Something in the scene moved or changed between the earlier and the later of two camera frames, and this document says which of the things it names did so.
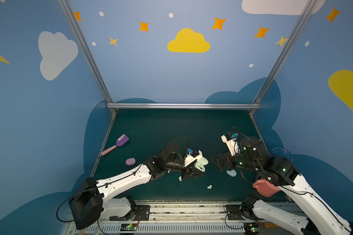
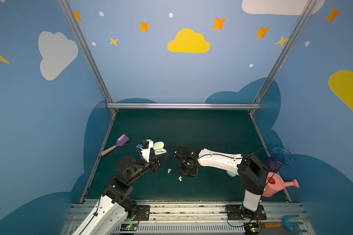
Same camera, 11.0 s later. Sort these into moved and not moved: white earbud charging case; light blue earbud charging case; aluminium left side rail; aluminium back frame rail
Moved: white earbud charging case
Not moved: aluminium left side rail; light blue earbud charging case; aluminium back frame rail
